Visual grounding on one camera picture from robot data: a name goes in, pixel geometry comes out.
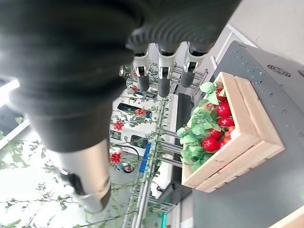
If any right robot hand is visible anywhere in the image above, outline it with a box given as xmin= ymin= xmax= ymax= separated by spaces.
xmin=0 ymin=0 xmax=242 ymax=214

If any artificial green vine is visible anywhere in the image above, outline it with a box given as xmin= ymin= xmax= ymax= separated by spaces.
xmin=0 ymin=64 xmax=171 ymax=228

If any blue plastic crate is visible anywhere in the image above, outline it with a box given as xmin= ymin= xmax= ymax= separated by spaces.
xmin=139 ymin=142 xmax=152 ymax=173

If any large red strawberry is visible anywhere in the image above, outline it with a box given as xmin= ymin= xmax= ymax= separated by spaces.
xmin=201 ymin=136 xmax=219 ymax=152

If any light wooden crate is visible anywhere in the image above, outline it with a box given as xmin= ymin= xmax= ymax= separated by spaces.
xmin=181 ymin=71 xmax=285 ymax=193

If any light wooden plank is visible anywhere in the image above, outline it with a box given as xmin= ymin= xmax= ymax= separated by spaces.
xmin=268 ymin=209 xmax=304 ymax=228

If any aluminium profile frame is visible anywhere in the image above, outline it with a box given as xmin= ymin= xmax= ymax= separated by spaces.
xmin=130 ymin=60 xmax=209 ymax=228

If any white metal frame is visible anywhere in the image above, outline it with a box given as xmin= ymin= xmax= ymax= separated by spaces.
xmin=210 ymin=23 xmax=259 ymax=72

